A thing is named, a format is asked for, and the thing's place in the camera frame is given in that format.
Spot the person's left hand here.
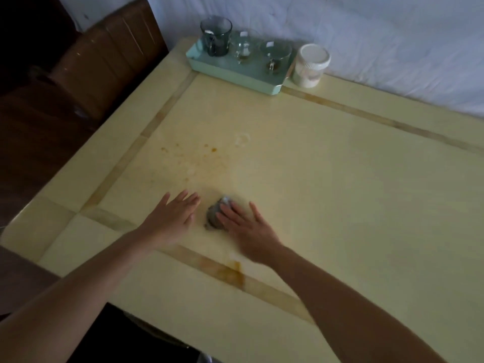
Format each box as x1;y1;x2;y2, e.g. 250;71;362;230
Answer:
138;189;201;251

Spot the person's right hand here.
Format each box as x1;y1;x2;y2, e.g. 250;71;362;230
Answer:
215;201;285;266

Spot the blue grey rag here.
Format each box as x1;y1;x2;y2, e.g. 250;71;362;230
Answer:
204;195;237;232

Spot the white lidded jar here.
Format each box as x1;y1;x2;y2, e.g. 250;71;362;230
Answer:
291;43;332;89

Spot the clear glass cup brown residue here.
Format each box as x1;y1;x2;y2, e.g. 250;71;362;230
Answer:
260;40;293;75

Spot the dark glass mug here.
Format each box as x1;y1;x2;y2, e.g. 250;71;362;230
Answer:
199;15;233;57

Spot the person's left forearm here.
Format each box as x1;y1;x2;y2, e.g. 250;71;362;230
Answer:
0;226;160;363

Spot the person's right forearm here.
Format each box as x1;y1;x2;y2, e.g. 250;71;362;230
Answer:
264;245;448;363

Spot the yellow dining table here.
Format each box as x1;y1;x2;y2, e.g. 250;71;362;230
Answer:
0;35;484;363

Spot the mint green tray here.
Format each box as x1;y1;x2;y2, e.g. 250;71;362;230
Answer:
185;30;298;96

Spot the brown wooden chair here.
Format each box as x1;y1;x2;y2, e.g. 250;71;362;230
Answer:
28;0;169;126

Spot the white wall cloth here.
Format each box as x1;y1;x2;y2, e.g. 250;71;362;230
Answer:
145;0;484;120

